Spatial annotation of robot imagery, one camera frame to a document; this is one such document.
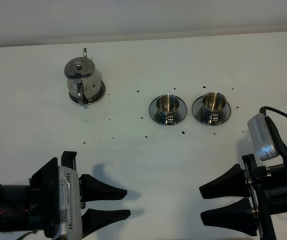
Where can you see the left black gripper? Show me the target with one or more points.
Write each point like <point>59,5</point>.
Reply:
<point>44,184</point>

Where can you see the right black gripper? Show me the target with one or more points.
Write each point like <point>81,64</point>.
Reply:
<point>239,216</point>

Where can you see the stainless steel teapot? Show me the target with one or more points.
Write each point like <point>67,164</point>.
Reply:
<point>82,78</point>

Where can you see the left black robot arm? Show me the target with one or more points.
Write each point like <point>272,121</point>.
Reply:
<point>18,210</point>

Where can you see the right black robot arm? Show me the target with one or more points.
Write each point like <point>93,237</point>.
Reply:
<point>275,190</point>

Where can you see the right stainless steel teacup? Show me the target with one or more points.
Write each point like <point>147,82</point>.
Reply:
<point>214,107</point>

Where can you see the stainless steel teacup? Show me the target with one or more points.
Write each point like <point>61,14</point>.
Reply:
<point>214,107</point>
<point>167,108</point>

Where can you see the right stainless steel saucer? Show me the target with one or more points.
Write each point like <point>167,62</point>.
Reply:
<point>198,112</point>

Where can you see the stainless steel saucer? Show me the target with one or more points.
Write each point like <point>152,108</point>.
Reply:
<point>182,112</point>
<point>198,112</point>

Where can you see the left stainless steel saucer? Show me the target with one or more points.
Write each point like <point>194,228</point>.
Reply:
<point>182,112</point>

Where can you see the round steel teapot coaster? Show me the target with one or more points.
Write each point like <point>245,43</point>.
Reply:
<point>97,97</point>

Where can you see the left stainless steel teacup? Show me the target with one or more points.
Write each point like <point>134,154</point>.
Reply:
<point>167,108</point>

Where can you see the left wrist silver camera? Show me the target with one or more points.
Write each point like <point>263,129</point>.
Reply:
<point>70,218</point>

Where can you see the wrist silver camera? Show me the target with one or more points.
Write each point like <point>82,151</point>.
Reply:
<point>70,218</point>
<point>261,138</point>

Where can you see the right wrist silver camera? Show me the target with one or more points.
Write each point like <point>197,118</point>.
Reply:
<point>261,138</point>

